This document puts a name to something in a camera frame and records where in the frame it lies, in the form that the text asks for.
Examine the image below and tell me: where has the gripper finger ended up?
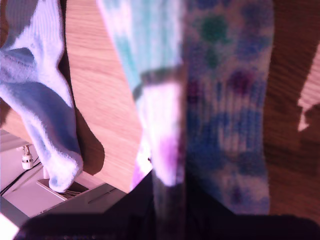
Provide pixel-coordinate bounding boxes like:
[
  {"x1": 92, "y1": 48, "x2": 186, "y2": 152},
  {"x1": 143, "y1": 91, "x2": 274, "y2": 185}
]
[
  {"x1": 185, "y1": 174, "x2": 236, "y2": 219},
  {"x1": 104, "y1": 171, "x2": 156, "y2": 216}
]

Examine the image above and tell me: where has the pastel tie-dye sock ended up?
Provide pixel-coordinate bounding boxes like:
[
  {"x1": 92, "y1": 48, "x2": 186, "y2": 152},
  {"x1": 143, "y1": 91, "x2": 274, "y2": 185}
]
[
  {"x1": 183, "y1": 0, "x2": 275, "y2": 216},
  {"x1": 96, "y1": 0, "x2": 188, "y2": 240}
]

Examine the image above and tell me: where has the thin black cable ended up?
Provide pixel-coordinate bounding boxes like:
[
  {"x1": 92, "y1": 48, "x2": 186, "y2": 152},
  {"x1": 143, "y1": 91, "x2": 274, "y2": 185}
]
[{"x1": 0, "y1": 159, "x2": 45, "y2": 195}]

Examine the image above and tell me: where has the plain white sock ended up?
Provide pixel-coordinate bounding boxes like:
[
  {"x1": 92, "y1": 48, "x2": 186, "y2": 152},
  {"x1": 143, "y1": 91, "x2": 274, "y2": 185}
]
[{"x1": 0, "y1": 0, "x2": 85, "y2": 193}]

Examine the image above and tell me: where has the small white valve fitting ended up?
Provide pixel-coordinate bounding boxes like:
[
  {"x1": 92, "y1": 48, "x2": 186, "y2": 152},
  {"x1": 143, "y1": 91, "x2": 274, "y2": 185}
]
[{"x1": 21, "y1": 144, "x2": 35, "y2": 171}]

